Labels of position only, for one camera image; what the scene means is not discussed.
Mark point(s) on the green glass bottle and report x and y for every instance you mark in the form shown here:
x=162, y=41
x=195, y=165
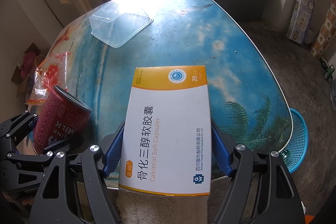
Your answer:
x=328, y=70

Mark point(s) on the red printed plastic bag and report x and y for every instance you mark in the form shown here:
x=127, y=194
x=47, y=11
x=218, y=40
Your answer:
x=52, y=71

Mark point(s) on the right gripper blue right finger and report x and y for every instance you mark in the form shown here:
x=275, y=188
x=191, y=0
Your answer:
x=222, y=147

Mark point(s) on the red milk drink can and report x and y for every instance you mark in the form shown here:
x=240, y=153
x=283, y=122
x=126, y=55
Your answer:
x=62, y=116

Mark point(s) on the clear plastic food container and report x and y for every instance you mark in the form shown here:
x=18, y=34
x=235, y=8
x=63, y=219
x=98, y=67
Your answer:
x=115, y=23

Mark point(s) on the toilet paper roll pack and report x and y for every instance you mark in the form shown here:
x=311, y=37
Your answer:
x=300, y=19

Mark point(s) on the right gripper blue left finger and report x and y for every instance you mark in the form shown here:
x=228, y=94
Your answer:
x=112, y=150

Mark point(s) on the blue plastic waste basket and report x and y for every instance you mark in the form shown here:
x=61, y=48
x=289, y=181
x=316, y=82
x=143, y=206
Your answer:
x=295, y=151

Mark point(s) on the cardboard box with pink bag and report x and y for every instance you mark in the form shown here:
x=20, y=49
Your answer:
x=24, y=74

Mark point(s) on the beach print folding table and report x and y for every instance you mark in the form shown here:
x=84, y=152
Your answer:
x=246, y=100

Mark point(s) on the orange white medicine box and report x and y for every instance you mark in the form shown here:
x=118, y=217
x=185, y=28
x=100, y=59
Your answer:
x=166, y=146

